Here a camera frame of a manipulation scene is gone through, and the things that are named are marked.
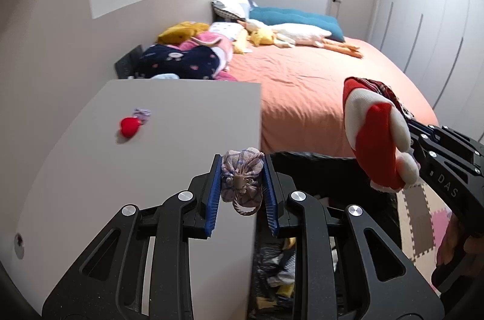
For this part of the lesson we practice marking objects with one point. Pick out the red white plush stocking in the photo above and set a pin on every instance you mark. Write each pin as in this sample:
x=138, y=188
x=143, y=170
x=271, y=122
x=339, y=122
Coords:
x=378, y=138

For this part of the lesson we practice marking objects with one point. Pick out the yellow duck plush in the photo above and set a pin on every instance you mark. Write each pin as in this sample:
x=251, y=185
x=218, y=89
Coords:
x=262, y=37

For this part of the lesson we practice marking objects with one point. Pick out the foam puzzle floor mat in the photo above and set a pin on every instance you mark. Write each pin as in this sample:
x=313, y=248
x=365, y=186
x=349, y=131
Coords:
x=419, y=225

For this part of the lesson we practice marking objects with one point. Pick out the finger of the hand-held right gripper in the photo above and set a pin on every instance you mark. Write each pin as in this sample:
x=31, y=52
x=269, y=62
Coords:
x=438, y=134
x=442, y=157

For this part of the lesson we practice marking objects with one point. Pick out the purple plaid sachet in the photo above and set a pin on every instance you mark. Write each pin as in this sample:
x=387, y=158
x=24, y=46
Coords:
x=242, y=168

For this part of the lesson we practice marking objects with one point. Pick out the pink blanket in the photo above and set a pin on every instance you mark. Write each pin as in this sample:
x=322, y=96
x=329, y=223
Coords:
x=223, y=51

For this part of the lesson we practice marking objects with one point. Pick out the mustard yellow plush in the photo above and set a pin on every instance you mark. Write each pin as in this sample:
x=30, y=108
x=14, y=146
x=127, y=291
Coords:
x=181, y=32

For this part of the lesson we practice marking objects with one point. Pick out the grey yellow patterned pillow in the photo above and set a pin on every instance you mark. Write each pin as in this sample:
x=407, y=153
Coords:
x=232, y=4

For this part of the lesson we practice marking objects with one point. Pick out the teal cushion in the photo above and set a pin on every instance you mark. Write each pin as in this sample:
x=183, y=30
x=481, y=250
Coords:
x=295, y=17

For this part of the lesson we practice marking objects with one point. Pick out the white cloth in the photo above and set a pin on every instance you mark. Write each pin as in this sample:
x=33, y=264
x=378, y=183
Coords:
x=165, y=76

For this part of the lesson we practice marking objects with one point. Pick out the bed with orange sheet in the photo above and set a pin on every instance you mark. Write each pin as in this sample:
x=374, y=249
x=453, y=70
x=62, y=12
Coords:
x=321, y=89

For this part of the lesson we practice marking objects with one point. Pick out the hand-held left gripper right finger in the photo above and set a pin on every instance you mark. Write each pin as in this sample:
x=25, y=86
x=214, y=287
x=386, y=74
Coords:
x=269, y=199

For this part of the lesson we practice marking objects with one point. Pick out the navy printed blanket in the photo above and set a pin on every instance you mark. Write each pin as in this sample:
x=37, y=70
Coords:
x=177, y=61

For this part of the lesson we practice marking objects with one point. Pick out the white dotted pillow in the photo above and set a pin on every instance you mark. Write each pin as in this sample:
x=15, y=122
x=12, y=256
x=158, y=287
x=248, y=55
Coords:
x=223, y=29

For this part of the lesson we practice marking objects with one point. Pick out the person's right hand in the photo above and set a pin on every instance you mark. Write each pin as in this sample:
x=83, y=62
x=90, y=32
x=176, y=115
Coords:
x=453, y=240

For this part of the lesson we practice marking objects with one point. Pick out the grey table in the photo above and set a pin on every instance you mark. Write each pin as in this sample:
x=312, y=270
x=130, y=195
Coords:
x=151, y=161

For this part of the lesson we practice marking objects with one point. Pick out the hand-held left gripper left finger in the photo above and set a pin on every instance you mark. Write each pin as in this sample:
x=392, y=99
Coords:
x=211, y=199

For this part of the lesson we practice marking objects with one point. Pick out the purple scrunchie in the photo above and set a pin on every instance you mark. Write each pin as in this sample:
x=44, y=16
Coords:
x=142, y=113

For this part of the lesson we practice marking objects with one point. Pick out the white goose plush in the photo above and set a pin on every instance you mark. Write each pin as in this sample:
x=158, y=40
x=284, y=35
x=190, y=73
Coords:
x=302, y=32

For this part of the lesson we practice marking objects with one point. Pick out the small red plush ball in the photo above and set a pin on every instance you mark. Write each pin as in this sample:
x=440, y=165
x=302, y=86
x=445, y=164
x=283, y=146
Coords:
x=129, y=126

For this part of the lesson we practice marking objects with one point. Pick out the white wardrobe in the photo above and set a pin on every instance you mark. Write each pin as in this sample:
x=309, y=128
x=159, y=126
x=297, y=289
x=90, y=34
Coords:
x=435, y=2

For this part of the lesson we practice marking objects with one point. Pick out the black laundry basket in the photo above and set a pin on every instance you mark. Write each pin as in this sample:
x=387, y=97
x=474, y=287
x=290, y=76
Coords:
x=340, y=168

